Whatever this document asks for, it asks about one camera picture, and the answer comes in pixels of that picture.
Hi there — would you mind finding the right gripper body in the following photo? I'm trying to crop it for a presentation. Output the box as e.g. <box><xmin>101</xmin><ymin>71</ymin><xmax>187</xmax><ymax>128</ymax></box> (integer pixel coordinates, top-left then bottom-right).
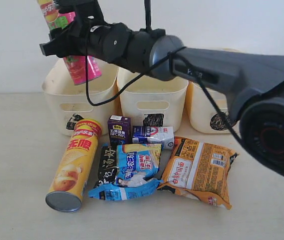
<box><xmin>54</xmin><ymin>0</ymin><xmax>132</xmax><ymax>63</ymax></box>

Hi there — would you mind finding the pink chips can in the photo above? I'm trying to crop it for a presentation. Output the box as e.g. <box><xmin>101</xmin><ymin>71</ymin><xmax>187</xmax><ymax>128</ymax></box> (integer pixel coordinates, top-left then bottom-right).
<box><xmin>37</xmin><ymin>0</ymin><xmax>101</xmax><ymax>85</ymax></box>

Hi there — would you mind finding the purple juice carton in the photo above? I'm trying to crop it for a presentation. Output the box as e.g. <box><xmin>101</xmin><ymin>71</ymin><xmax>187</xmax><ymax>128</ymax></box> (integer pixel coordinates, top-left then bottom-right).
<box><xmin>107</xmin><ymin>115</ymin><xmax>132</xmax><ymax>146</ymax></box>

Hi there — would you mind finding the blue instant noodle bag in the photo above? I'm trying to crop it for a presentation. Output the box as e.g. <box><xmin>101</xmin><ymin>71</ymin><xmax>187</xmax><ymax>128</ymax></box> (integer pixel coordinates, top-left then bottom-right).
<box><xmin>88</xmin><ymin>143</ymin><xmax>162</xmax><ymax>202</ymax></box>

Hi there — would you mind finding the yellow chips can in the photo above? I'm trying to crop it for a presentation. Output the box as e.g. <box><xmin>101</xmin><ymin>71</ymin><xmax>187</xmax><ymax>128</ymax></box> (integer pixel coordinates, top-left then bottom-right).
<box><xmin>45</xmin><ymin>118</ymin><xmax>102</xmax><ymax>212</ymax></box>

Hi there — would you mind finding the orange instant noodle bag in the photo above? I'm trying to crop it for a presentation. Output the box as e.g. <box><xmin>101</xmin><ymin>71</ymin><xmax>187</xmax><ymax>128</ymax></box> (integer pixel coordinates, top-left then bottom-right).
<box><xmin>157</xmin><ymin>136</ymin><xmax>239</xmax><ymax>210</ymax></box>

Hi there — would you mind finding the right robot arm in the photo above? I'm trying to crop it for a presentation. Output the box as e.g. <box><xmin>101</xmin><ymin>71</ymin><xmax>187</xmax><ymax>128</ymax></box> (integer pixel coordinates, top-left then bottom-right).
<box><xmin>40</xmin><ymin>0</ymin><xmax>284</xmax><ymax>176</ymax></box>

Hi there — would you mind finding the left cream plastic bin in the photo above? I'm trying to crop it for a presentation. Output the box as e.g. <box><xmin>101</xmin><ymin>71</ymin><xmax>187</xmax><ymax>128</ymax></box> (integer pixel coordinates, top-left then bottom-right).
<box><xmin>42</xmin><ymin>59</ymin><xmax>119</xmax><ymax>136</ymax></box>

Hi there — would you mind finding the cream plastic bin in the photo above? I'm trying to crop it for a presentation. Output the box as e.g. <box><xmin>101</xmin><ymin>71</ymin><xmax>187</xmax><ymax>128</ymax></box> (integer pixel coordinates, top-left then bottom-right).
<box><xmin>120</xmin><ymin>76</ymin><xmax>189</xmax><ymax>132</ymax></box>
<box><xmin>185</xmin><ymin>81</ymin><xmax>230</xmax><ymax>134</ymax></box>
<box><xmin>42</xmin><ymin>59</ymin><xmax>119</xmax><ymax>136</ymax></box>

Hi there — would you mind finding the middle cream plastic bin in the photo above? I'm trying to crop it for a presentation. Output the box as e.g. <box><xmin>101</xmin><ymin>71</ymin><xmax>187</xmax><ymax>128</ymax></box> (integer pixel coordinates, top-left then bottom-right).
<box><xmin>120</xmin><ymin>76</ymin><xmax>189</xmax><ymax>132</ymax></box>

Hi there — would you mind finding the blue white milk carton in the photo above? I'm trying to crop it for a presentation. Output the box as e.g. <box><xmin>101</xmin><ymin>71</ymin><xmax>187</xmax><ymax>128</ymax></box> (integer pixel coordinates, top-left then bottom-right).
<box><xmin>132</xmin><ymin>126</ymin><xmax>175</xmax><ymax>150</ymax></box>

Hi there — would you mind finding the right cream plastic bin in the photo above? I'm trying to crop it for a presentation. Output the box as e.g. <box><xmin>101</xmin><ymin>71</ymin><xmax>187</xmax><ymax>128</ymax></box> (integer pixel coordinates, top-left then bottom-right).
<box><xmin>185</xmin><ymin>81</ymin><xmax>230</xmax><ymax>134</ymax></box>

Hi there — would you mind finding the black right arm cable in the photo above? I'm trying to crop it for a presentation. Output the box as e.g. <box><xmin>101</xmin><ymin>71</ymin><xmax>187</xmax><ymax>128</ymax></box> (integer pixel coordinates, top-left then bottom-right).
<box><xmin>84</xmin><ymin>0</ymin><xmax>244</xmax><ymax>145</ymax></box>

